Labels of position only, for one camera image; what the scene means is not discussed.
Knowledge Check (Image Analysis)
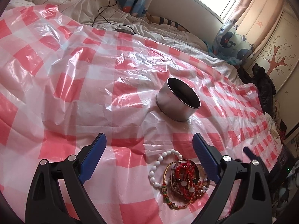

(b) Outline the striped pillow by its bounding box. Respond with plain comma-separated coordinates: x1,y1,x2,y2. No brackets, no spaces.
145,12,189,32

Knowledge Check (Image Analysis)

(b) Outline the round metal tin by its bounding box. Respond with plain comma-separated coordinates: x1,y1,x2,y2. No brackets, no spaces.
156,77,201,122

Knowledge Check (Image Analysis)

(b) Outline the black charger cable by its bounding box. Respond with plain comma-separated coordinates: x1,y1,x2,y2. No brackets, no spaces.
91,0,136,35

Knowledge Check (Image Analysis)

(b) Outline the red cord bracelet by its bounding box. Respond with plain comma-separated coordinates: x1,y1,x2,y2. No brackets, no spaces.
174,159,199,202

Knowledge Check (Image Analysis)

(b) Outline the pink checkered plastic sheet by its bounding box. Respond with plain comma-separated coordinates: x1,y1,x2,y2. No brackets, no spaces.
1,5,281,223

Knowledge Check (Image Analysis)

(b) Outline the gold thread bracelet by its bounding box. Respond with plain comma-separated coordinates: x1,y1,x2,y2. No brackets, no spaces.
161,161,197,210

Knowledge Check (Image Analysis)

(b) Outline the white bead bracelet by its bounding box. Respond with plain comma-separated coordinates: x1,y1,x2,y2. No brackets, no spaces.
148,149,184,188

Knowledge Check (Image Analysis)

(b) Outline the black clothing pile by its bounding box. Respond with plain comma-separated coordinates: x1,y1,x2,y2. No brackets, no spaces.
237,63,276,117

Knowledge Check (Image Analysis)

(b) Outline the right whale curtain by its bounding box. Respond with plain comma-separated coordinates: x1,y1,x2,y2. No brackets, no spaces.
206,19,254,67

